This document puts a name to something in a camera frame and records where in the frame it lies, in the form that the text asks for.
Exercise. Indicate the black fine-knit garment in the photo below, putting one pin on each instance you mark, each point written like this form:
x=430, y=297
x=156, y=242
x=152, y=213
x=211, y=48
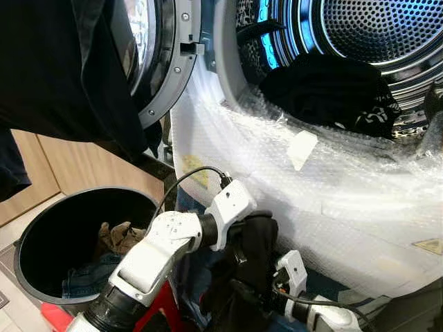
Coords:
x=242, y=290

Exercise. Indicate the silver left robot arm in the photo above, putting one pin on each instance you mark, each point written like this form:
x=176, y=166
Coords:
x=149, y=256

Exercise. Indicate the white bubble-wrapped washing machine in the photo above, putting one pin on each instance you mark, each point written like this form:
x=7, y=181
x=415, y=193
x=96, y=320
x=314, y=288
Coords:
x=332, y=207

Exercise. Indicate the white tape piece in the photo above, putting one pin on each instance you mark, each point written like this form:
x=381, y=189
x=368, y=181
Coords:
x=302, y=149

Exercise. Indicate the red plastic stool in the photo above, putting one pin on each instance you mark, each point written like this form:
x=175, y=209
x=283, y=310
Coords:
x=163, y=304

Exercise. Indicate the brown crumpled garment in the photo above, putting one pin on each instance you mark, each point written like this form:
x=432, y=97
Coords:
x=114, y=238

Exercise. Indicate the triangular warning sticker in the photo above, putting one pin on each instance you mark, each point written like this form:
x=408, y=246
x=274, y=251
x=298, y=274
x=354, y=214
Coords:
x=429, y=247

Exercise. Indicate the black garment with white print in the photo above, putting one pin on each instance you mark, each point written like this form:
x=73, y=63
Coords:
x=325, y=90

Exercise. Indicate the round grey washer door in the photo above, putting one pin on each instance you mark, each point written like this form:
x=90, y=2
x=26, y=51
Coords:
x=173, y=76

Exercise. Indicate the blue denim jeans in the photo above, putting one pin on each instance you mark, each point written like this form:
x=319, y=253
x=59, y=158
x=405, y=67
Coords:
x=90, y=277

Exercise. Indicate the light wooden cabinet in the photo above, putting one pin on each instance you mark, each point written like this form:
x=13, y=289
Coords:
x=76, y=166

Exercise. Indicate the dark drum lifter paddle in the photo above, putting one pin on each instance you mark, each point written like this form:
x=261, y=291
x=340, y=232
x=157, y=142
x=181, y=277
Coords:
x=259, y=31

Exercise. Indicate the black round bucket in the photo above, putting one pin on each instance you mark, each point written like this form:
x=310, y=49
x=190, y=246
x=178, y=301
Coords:
x=48, y=242

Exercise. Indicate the perforated steel washer drum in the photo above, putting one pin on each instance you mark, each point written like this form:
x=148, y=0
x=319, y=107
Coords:
x=387, y=28

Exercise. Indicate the black draped shirt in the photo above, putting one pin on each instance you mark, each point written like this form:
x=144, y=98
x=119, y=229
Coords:
x=55, y=62

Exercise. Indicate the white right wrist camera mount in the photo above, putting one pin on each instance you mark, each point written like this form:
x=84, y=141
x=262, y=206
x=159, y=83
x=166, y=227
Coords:
x=294, y=270

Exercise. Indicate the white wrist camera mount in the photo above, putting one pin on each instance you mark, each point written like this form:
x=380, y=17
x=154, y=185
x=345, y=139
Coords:
x=294, y=270
x=228, y=204

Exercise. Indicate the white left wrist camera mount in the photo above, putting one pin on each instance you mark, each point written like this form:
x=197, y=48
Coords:
x=228, y=204

